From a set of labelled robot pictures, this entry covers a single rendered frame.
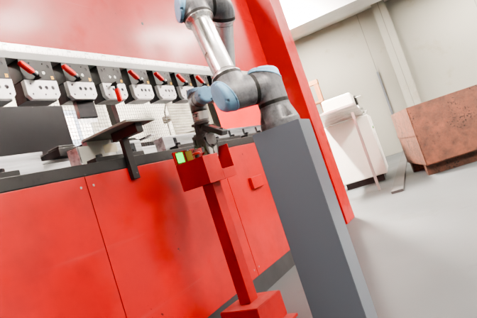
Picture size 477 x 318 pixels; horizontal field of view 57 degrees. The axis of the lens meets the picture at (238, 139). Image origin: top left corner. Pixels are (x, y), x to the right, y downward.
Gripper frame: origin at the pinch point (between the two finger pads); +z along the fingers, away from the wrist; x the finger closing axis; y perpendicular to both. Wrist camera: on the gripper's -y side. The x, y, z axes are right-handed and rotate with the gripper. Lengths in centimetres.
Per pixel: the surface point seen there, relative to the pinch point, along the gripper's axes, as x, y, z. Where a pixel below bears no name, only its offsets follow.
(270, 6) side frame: -183, 43, -117
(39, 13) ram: 46, 35, -79
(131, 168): 33.7, 17.3, -6.4
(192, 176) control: 15.1, 2.2, 3.2
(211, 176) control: 13.5, -6.3, 5.0
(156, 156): 13.8, 21.6, -9.4
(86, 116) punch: 35, 36, -33
